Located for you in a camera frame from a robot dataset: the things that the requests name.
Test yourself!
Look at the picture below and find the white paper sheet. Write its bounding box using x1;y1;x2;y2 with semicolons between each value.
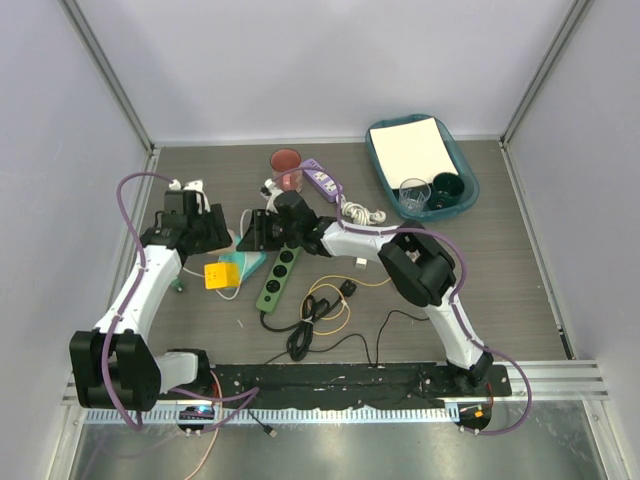
369;117;458;190

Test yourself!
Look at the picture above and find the dark green cup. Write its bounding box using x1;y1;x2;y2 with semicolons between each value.
432;172;465;209

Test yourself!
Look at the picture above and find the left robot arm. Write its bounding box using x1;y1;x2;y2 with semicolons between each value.
69;180;233;412

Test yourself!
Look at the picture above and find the teal triangular base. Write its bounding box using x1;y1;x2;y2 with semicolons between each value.
218;252;267;283

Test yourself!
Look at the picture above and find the clear plastic cup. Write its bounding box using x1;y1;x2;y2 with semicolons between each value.
398;178;431;213

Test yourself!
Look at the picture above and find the white coiled cord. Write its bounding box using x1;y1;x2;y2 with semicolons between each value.
339;200;387;226

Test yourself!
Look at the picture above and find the black mounting plate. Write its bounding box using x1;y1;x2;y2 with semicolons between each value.
213;362;513;406

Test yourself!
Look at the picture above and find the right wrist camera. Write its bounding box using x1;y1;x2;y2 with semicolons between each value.
260;179;283;213

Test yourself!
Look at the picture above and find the pink cube socket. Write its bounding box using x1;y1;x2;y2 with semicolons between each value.
221;229;238;254

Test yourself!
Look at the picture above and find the purple power strip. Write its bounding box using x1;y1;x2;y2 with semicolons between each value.
301;159;341;203

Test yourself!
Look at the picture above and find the slotted cable duct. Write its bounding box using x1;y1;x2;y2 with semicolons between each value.
85;404;461;425

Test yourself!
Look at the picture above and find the green small charger plug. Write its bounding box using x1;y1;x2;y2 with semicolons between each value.
172;279;184;292

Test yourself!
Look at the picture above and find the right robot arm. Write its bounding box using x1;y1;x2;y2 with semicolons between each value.
238;191;494;395

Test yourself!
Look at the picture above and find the black bundled cable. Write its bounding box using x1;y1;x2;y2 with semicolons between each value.
258;294;341;362

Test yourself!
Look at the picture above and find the teal plastic tray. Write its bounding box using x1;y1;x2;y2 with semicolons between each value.
365;114;480;223

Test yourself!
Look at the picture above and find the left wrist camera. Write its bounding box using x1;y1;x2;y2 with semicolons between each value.
182;179;210;214

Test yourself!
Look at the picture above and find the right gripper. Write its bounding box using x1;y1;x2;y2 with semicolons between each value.
242;209;303;251

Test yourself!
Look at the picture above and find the thin black cable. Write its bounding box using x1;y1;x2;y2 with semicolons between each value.
264;309;436;369

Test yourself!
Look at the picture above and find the yellow coiled cable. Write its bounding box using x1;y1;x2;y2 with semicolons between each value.
305;274;396;335

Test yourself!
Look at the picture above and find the black round plug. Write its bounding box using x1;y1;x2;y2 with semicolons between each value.
339;280;357;298

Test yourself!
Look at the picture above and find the pink mug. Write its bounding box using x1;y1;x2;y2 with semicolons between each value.
270;148;303;193

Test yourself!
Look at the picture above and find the green power strip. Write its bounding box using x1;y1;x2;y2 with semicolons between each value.
255;247;302;314

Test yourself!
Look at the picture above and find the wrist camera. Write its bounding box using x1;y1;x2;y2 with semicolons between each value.
182;179;210;214
260;179;283;213

